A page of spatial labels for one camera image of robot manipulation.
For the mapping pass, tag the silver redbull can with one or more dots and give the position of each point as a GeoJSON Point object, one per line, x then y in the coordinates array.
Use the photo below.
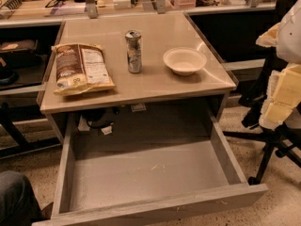
{"type": "Point", "coordinates": [134, 54]}

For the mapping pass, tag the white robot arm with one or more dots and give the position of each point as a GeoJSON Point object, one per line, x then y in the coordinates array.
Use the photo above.
{"type": "Point", "coordinates": [285, 36]}

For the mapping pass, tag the grey cabinet with beige top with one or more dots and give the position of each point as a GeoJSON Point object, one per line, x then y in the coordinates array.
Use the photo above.
{"type": "Point", "coordinates": [139, 79]}

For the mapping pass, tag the grey open top drawer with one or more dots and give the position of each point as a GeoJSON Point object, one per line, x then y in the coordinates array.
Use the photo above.
{"type": "Point", "coordinates": [155, 167]}

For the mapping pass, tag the brown chip bag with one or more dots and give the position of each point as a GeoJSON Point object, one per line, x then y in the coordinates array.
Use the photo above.
{"type": "Point", "coordinates": [80, 68]}

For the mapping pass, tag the black coiled spring holder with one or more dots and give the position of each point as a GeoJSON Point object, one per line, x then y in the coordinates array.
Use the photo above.
{"type": "Point", "coordinates": [11, 5]}

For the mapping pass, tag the person's dark trouser leg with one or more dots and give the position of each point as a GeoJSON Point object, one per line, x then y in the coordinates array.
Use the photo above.
{"type": "Point", "coordinates": [18, 204]}

